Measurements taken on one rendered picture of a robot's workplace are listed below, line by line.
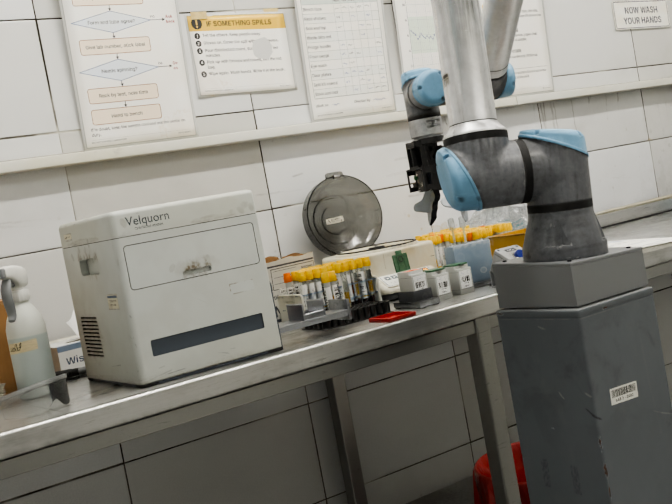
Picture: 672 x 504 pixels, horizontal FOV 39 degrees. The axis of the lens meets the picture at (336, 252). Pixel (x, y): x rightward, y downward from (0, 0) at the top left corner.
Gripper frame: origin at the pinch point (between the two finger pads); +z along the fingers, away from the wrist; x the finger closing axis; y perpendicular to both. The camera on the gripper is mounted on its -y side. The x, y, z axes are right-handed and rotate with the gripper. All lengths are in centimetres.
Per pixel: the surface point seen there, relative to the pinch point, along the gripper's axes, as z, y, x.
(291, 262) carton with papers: 1.7, 36.1, -10.4
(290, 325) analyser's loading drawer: 11, 52, 20
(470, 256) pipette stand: 8.1, -2.3, 2.0
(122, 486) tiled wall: 46, 76, -40
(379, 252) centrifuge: 3.9, 12.3, -13.3
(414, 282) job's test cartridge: 9.8, 18.9, 11.6
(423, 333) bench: 18.9, 24.8, 21.6
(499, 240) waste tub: 6.3, -13.5, -1.7
